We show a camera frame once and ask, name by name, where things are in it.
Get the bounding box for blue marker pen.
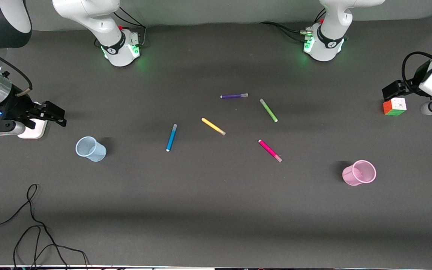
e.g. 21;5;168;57
166;124;178;152

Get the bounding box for pink marker pen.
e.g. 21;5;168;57
258;139;283;163

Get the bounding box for colourful puzzle cube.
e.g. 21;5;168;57
382;97;407;116

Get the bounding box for white rounded flat box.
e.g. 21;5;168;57
17;102;48;140

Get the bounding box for translucent blue plastic cup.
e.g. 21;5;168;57
75;136;107;162

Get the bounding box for translucent pink plastic cup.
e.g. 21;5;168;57
342;160;377;186

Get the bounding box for green marker pen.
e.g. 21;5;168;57
259;98;279;123

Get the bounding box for yellow marker pen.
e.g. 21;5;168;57
201;117;227;136

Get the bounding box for thin black loose table cable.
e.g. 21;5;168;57
0;183;90;269

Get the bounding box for black right arm base cables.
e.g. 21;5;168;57
94;7;147;48

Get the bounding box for black arm base cables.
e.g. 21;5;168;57
259;8;327;42
94;7;147;48

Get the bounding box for black left arm base cables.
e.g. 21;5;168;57
259;8;327;42

